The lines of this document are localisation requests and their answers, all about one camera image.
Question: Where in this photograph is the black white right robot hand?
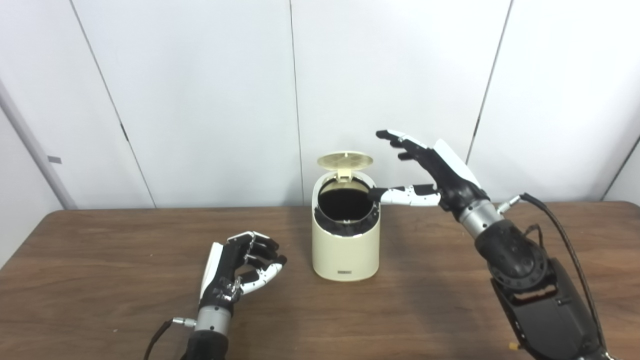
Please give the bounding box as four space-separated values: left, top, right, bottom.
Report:
367 129 491 221

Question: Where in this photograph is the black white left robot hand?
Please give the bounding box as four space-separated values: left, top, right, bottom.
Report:
199 231 288 316

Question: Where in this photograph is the cream round bin lid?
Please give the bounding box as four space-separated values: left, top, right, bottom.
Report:
317 151 374 181

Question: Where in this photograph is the cream-colored round bin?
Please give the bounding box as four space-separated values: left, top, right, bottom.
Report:
311 170 381 282

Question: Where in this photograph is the black bin liner bag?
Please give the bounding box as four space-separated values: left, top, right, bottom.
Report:
314 179 379 237

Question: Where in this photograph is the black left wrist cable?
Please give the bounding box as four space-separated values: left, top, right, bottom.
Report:
144 316 197 360

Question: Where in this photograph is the grey wall corner post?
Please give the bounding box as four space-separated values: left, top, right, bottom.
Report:
0 80 78 210

